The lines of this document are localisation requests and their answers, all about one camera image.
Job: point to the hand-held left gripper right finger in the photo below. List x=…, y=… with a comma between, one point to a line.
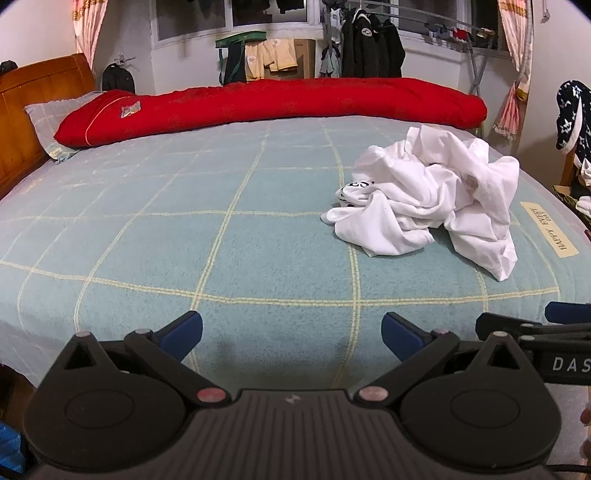
x=401, y=334

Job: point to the grey checked pillow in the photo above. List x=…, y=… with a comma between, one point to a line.
x=51, y=120

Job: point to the green garment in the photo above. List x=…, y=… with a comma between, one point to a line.
x=235, y=60

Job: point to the metal drying rack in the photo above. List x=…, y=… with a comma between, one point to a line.
x=478, y=64

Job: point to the white t-shirt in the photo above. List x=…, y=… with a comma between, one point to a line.
x=415, y=194

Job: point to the wooden chair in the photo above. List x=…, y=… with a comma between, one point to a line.
x=565, y=175

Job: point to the person's right hand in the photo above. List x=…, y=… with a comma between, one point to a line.
x=587, y=415

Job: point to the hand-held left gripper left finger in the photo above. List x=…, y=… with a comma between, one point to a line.
x=184, y=330

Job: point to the red quilt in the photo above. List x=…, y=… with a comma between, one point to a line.
x=277, y=101

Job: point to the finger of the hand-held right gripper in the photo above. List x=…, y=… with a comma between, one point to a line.
x=531, y=325
x=570, y=313

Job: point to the cardboard box with clothes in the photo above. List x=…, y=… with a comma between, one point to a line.
x=272, y=57

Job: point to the pink striped curtain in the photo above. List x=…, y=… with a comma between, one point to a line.
x=85, y=27
x=515, y=55

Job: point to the dark star print garment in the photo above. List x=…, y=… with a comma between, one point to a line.
x=570, y=110

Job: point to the row of dark hanging clothes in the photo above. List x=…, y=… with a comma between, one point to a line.
x=286, y=4

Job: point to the wooden headboard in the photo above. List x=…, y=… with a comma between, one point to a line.
x=27, y=87

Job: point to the black backpack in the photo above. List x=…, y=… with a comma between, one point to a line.
x=117, y=78

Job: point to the grey hanging garment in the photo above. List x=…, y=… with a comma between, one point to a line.
x=328, y=62

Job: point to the small drying clothes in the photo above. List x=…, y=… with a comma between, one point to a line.
x=461, y=34

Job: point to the blue bag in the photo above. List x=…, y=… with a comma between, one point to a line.
x=9, y=452

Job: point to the green patterned seat cushion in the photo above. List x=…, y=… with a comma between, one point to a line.
x=572, y=201

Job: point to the green checked bed sheet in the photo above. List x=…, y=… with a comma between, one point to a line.
x=184, y=221

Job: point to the window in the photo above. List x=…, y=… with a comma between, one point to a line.
x=198, y=16

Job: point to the black hanging jackets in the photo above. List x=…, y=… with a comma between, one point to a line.
x=374, y=46

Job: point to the pile of light clothes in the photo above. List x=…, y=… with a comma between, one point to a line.
x=585, y=184

